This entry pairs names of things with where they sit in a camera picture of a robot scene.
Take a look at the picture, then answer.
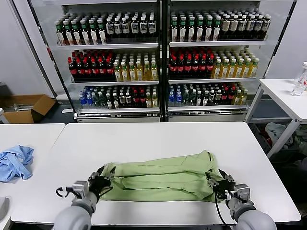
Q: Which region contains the green polo shirt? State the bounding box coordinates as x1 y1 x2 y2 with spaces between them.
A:
99 150 227 203

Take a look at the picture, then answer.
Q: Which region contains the beige label dark drink bottle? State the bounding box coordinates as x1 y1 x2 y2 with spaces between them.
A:
221 14 230 40
229 14 239 40
238 14 248 40
255 14 264 39
262 14 272 39
247 14 256 39

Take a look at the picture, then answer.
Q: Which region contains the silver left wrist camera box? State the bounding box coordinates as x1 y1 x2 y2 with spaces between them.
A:
71 181 89 196

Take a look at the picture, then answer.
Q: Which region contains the green cap dark tea bottle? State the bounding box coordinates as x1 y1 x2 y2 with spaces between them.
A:
80 19 91 46
187 16 197 42
213 15 222 41
55 21 65 46
196 16 206 42
71 20 82 46
97 18 107 45
89 19 99 46
178 16 188 42
205 15 214 41
63 20 74 46
170 16 179 42

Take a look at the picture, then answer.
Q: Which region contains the clear plastic water bottle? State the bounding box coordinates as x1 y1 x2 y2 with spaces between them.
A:
291 80 307 97

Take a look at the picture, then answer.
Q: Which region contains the open cardboard box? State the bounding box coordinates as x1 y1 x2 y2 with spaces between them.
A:
0 94 57 124

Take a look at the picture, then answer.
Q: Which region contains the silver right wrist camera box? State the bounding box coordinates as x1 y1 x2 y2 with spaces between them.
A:
231 184 251 201

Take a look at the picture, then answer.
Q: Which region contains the crumpled light blue shirt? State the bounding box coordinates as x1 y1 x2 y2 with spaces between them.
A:
0 144 35 183

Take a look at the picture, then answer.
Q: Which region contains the glass front beverage cooler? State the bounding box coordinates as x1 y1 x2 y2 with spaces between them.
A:
31 0 164 123
163 0 269 123

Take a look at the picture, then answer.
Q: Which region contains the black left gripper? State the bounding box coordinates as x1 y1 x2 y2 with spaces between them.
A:
88 165 117 193

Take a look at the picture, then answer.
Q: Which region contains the white side table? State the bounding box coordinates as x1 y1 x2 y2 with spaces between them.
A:
244 78 307 159

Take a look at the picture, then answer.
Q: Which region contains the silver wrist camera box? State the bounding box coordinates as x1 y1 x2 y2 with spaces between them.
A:
71 181 89 196
231 184 251 201

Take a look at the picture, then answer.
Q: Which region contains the white furniture piece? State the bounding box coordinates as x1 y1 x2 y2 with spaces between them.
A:
0 107 11 124

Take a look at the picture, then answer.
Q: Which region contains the clear bottle with red label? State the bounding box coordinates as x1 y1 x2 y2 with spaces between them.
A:
294 61 307 86

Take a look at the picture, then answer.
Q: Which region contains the open glass cooler door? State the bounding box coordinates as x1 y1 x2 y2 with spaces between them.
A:
261 0 303 80
11 0 77 113

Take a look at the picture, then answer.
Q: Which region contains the white label dark drink bottle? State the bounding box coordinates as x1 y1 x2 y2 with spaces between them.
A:
130 16 140 36
121 16 131 37
148 14 157 36
139 16 149 36
114 16 123 38
106 18 115 38

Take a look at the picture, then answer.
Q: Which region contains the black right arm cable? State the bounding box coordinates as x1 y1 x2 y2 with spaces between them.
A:
214 190 231 226

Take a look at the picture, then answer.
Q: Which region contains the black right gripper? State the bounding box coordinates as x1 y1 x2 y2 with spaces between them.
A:
205 169 236 194

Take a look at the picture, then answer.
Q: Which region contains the grey green cloth pile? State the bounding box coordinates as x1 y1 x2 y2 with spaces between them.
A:
265 122 307 150

